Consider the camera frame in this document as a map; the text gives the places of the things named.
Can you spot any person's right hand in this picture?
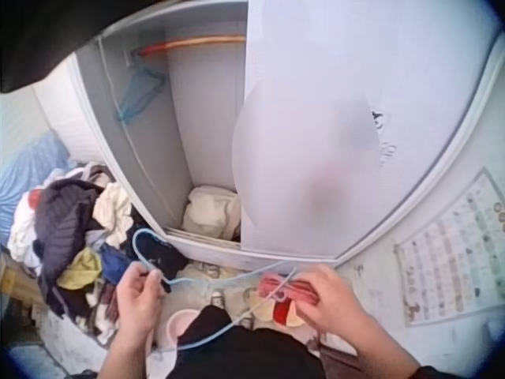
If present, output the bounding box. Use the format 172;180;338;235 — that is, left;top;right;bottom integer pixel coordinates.
294;264;372;342

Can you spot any person's left hand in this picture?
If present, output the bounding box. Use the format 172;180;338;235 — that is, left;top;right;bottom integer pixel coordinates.
115;261;171;341

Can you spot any light blue wire hanger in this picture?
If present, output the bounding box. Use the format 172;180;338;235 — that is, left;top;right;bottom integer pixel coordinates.
132;227;299;355

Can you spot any red and cream container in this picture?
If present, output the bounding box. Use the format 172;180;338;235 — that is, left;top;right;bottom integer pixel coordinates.
248;292;307;328

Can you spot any red striped cloth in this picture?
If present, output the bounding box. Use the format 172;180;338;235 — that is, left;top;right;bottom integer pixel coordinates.
258;275;321;306

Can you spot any pink bowl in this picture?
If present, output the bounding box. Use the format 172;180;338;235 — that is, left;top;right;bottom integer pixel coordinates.
165;310;199;349

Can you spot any black garment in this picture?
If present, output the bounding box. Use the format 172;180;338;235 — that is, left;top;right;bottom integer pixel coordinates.
176;306;329;379

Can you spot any white cloth bundle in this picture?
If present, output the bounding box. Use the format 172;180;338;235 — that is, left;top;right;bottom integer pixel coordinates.
181;184;242;240

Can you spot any pile of mixed clothes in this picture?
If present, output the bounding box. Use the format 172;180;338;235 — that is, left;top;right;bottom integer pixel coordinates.
7;164;190;345

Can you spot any orange hanging rod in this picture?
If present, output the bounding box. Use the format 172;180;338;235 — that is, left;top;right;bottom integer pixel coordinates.
132;34;248;57

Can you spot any white wardrobe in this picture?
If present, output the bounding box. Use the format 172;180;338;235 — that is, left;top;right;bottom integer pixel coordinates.
73;0;505;274

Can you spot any light blue cord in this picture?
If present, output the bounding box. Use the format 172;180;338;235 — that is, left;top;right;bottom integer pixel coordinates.
97;34;175;228

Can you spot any wall chart poster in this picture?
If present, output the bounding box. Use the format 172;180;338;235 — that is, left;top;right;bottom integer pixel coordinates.
393;167;505;328

